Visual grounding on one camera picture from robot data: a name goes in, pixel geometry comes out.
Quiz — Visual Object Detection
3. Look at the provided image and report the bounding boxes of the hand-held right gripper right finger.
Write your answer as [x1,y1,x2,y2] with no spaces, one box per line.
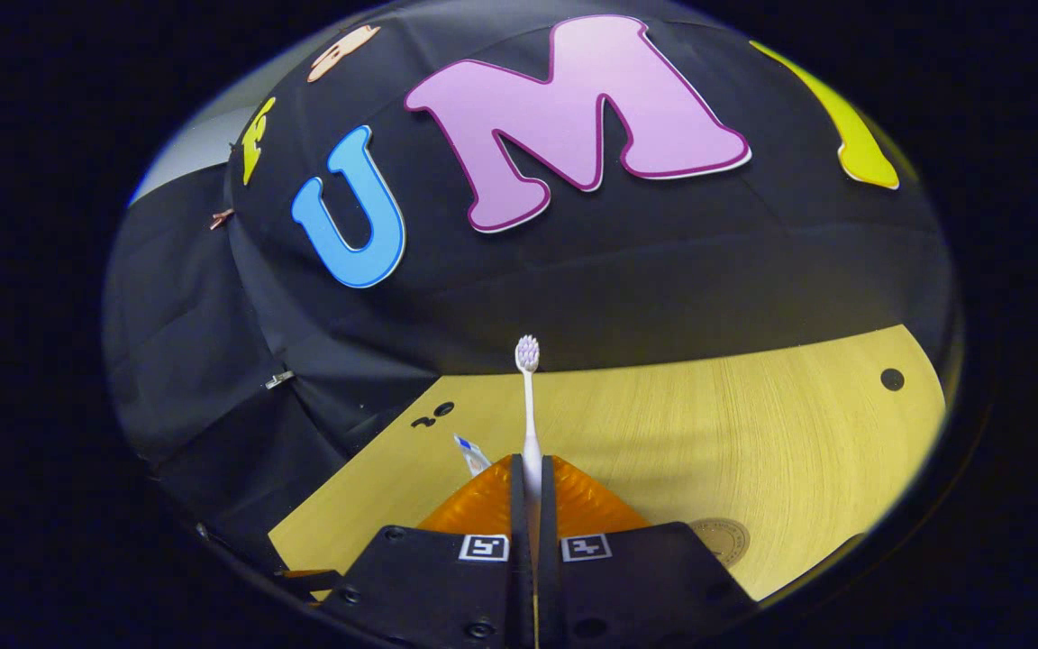
[535,454,756,649]

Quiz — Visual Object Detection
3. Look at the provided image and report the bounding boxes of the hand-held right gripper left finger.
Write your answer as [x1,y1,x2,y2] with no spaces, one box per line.
[319,454,536,649]

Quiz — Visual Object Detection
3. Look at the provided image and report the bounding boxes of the round cork coaster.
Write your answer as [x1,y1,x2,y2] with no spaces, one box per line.
[688,517,751,570]

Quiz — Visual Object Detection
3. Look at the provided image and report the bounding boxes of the white toothpaste tube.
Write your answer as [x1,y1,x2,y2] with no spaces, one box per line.
[453,434,492,477]

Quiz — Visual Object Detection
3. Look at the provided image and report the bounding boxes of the white toothbrush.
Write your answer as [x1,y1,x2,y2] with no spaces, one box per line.
[515,334,543,535]

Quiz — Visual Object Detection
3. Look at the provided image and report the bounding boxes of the wooden desktop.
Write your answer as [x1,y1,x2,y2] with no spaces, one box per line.
[269,324,948,603]

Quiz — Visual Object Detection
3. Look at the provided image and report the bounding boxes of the black backdrop cloth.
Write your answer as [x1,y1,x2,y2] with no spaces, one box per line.
[105,0,957,578]

